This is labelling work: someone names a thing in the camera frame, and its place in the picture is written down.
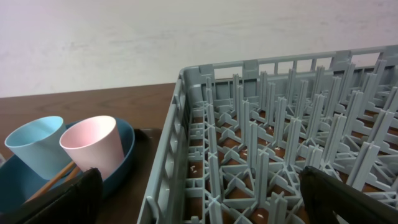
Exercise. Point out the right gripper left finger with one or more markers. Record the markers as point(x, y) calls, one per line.
point(76, 201)

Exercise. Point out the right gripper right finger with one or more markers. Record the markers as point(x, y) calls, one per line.
point(325, 198)

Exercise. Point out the grey dishwasher rack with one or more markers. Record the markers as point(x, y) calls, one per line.
point(238, 134)

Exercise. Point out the right wooden chopstick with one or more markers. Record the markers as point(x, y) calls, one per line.
point(72, 174)

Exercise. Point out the wooden chopstick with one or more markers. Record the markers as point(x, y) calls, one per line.
point(53, 181)
point(72, 174)

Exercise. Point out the left wooden chopstick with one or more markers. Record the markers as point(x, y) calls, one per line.
point(53, 181)

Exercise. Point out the brown serving tray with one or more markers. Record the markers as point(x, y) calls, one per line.
point(124, 204)

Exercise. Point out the pink cup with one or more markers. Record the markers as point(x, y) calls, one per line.
point(94, 143)

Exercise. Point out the dark blue plate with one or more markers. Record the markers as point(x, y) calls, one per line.
point(19, 182)

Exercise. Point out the light blue cup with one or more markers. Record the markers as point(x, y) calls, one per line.
point(37, 145)

